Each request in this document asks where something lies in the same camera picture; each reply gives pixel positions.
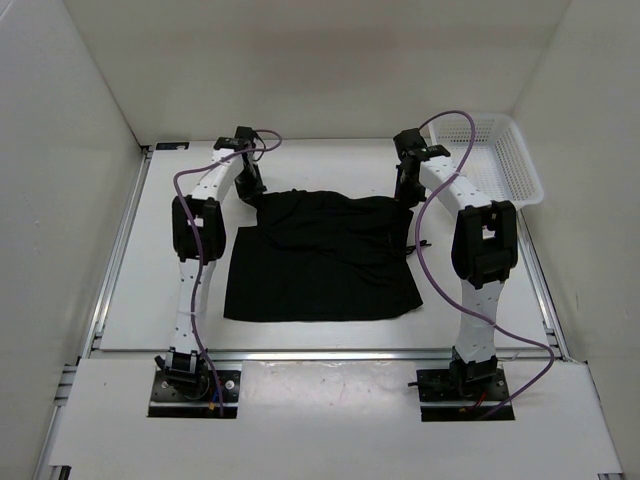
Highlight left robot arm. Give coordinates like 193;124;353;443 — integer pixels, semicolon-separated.
156;127;268;401

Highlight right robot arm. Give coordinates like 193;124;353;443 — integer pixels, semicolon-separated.
395;145;518;400

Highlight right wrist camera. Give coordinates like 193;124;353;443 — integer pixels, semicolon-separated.
393;128;451;162

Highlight aluminium rail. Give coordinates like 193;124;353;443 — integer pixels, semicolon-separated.
83;146;153;357
99;348;566;363

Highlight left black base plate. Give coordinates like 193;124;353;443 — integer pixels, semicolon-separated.
147;369;242;419

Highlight small dark label sticker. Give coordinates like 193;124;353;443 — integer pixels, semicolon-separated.
155;142;190;151

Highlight white perforated plastic basket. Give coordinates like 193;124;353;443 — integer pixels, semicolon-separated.
428;113;544;209

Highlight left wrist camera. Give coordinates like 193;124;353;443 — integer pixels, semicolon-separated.
213;126;261;151

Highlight aluminium left rail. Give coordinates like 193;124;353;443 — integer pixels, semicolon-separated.
83;146;153;357

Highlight aluminium front rail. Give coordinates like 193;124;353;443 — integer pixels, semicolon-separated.
99;348;566;363

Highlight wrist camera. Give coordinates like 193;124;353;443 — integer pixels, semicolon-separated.
393;128;451;162
213;126;261;151

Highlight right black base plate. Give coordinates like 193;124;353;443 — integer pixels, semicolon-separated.
407;368;515;422

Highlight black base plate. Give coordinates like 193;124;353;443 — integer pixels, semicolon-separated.
147;369;242;419
407;368;515;422

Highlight black shorts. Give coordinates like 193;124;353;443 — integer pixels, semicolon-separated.
224;190;423;323

